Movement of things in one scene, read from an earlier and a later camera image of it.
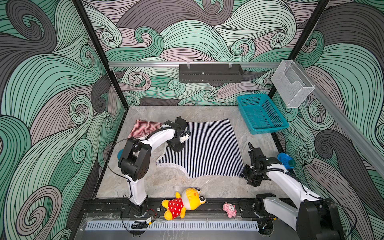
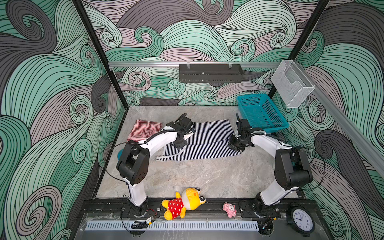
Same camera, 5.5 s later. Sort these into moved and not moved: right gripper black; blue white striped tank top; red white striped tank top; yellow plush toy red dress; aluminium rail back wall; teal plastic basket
Moved: blue white striped tank top; right gripper black
Not moved: teal plastic basket; red white striped tank top; yellow plush toy red dress; aluminium rail back wall
